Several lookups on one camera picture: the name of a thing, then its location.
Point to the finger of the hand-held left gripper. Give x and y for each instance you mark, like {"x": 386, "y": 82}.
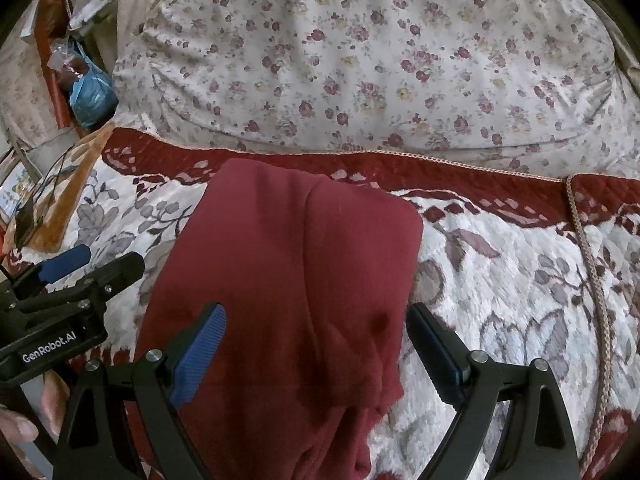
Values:
{"x": 115, "y": 272}
{"x": 65, "y": 262}

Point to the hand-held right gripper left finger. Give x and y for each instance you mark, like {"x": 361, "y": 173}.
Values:
{"x": 200, "y": 355}

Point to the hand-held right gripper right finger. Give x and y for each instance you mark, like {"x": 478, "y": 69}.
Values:
{"x": 440, "y": 345}

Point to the dark red garment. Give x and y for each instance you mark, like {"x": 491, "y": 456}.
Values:
{"x": 300, "y": 260}

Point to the person's left hand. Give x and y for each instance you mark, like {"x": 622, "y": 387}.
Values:
{"x": 20, "y": 427}

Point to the orange cloth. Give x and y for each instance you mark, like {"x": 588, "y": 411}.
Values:
{"x": 65, "y": 200}

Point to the red and white floral blanket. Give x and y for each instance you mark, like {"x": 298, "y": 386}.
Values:
{"x": 500, "y": 285}

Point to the framed picture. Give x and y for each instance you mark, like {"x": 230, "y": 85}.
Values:
{"x": 15, "y": 190}

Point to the blue plastic bag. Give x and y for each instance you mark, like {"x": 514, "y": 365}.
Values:
{"x": 92, "y": 92}

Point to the red wooden furniture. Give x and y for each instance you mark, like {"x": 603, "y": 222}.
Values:
{"x": 52, "y": 85}

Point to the clear plastic bag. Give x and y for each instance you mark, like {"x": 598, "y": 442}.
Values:
{"x": 65, "y": 57}

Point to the white paper packet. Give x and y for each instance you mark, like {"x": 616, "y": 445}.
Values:
{"x": 90, "y": 10}

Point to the beige curtain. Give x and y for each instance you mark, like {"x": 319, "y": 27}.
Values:
{"x": 135, "y": 0}

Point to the floral white pillow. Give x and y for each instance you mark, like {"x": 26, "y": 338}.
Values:
{"x": 375, "y": 60}

